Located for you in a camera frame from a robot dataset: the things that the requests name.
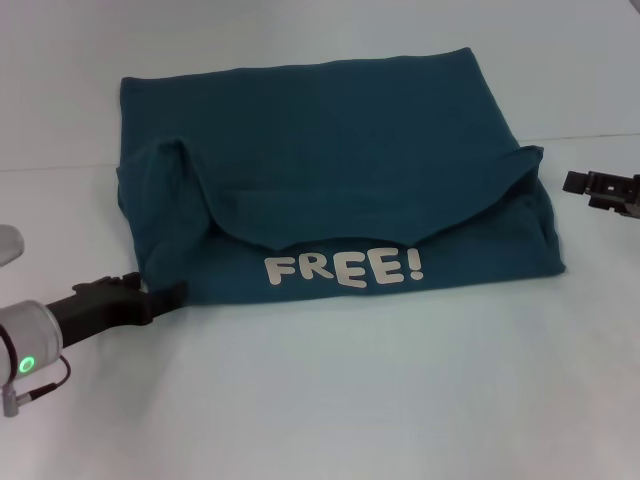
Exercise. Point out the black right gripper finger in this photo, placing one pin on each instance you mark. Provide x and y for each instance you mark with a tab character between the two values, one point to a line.
577	181

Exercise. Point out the teal blue shirt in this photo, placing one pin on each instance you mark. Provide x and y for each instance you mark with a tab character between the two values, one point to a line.
325	190

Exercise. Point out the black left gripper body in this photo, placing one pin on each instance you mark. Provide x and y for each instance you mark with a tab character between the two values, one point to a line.
100	310

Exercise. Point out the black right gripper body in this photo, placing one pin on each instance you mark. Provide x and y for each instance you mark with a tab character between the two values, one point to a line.
617	192

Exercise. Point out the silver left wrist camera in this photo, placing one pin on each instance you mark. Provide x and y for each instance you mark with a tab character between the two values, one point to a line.
10	244

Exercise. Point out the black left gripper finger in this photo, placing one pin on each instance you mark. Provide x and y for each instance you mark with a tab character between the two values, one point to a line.
169	299
132	281

